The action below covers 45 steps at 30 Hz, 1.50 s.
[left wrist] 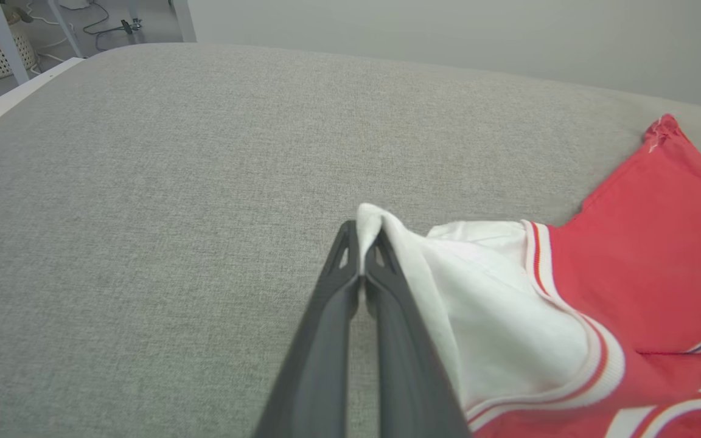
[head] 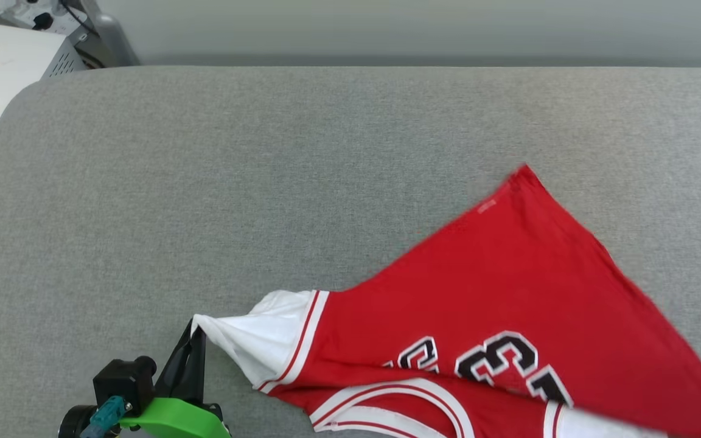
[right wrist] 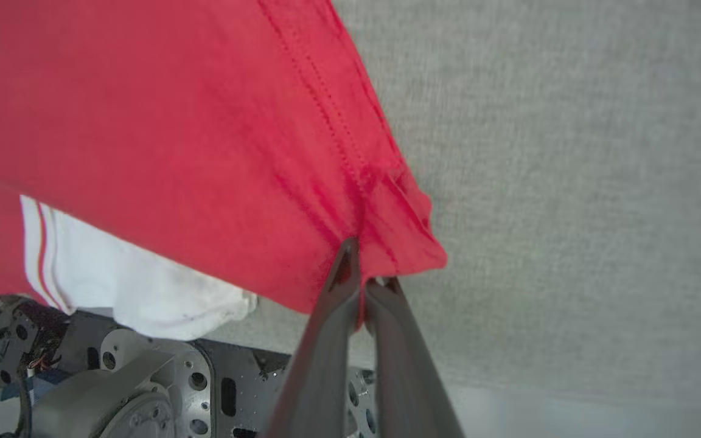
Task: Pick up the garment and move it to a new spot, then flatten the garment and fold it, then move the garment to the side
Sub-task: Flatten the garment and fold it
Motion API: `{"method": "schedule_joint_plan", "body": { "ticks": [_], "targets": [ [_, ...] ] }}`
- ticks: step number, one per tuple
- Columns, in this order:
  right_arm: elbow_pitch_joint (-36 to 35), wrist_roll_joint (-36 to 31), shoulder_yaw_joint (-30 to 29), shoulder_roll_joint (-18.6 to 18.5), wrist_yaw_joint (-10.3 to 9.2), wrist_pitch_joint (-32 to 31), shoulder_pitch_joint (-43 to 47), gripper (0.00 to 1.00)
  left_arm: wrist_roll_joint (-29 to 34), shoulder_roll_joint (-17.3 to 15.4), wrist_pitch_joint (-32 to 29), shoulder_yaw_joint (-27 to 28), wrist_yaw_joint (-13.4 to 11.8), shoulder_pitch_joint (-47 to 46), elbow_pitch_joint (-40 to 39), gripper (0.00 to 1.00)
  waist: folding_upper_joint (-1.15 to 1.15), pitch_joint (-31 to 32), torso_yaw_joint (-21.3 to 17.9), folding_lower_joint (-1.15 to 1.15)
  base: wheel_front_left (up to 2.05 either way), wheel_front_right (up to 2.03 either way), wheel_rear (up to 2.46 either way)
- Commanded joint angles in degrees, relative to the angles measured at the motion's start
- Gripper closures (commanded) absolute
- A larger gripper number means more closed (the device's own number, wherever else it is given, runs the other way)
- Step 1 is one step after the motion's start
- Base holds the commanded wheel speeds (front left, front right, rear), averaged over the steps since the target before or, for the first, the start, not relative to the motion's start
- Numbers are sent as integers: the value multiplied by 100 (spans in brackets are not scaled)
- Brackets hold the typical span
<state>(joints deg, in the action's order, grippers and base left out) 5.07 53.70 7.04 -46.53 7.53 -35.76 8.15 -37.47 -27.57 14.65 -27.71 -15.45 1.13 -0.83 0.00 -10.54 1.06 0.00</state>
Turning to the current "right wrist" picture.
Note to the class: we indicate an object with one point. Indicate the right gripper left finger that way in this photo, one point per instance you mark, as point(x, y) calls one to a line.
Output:
point(320, 377)

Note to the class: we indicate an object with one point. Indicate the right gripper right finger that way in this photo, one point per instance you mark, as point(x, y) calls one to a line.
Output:
point(408, 389)

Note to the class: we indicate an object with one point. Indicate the red and white shirt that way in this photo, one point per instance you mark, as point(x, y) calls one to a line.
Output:
point(174, 121)

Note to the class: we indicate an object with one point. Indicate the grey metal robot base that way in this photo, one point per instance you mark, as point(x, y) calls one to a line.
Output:
point(143, 389)

